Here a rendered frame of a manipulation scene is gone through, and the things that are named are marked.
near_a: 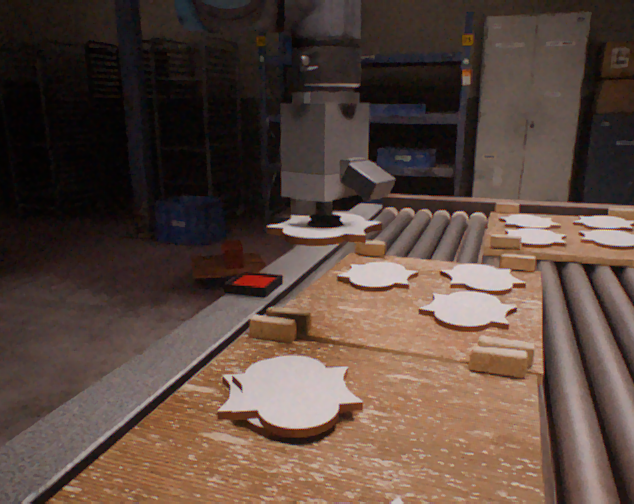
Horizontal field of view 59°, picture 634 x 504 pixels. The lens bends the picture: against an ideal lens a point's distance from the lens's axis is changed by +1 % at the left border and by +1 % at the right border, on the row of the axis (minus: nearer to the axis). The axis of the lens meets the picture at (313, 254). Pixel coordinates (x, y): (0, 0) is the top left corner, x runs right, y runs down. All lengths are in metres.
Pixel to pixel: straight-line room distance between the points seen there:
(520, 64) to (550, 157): 0.82
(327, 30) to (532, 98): 4.62
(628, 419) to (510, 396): 0.11
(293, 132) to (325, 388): 0.27
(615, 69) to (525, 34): 0.79
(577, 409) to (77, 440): 0.49
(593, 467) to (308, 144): 0.41
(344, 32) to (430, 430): 0.40
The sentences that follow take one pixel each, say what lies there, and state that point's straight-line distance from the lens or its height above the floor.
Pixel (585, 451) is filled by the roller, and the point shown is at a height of 0.92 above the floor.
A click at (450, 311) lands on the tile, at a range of 0.79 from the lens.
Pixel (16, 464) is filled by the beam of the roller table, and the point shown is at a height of 0.92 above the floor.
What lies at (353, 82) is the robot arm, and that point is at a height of 1.24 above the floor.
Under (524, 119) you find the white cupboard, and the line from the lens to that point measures 5.18.
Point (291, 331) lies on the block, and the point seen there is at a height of 0.95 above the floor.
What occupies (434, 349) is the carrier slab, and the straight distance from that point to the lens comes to 0.69.
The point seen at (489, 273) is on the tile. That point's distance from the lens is 0.98.
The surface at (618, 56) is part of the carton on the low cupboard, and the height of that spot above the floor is 1.56.
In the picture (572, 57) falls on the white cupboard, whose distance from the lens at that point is 5.24.
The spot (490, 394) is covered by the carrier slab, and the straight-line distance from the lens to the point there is 0.61.
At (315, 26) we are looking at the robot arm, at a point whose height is 1.30.
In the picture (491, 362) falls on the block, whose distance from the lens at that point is 0.64.
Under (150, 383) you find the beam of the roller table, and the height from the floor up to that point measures 0.92.
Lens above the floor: 1.22
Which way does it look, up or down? 15 degrees down
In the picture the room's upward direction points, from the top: straight up
